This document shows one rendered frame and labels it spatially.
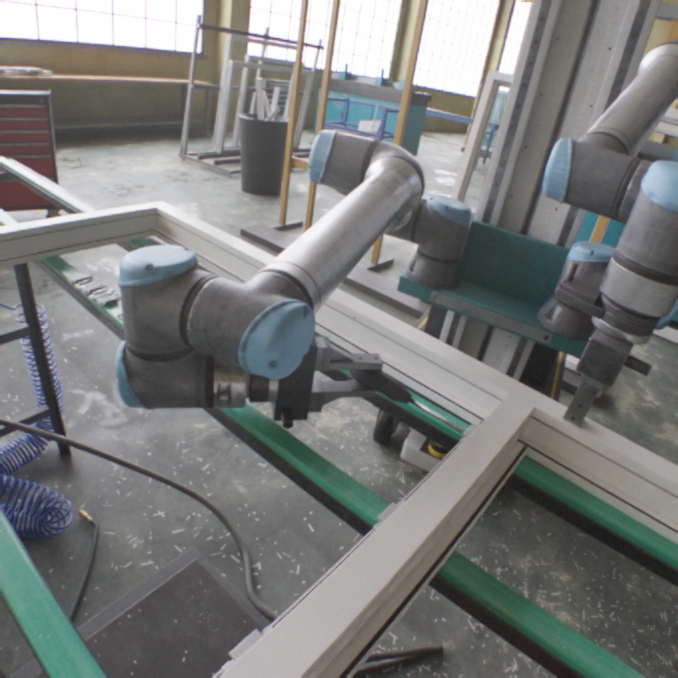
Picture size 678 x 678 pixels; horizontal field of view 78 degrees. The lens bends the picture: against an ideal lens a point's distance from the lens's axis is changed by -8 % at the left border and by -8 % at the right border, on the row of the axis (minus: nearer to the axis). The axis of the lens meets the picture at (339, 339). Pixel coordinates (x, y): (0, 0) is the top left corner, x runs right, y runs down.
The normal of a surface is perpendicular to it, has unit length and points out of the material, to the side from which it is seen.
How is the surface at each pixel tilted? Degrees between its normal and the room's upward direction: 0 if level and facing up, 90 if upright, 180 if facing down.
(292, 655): 0
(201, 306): 49
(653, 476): 90
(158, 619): 0
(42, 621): 0
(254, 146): 94
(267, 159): 94
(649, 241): 90
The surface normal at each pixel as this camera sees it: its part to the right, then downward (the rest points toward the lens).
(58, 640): 0.15, -0.84
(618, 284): -0.93, 0.06
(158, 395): 0.20, 0.55
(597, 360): -0.65, 0.32
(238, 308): -0.09, -0.47
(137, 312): -0.36, 0.44
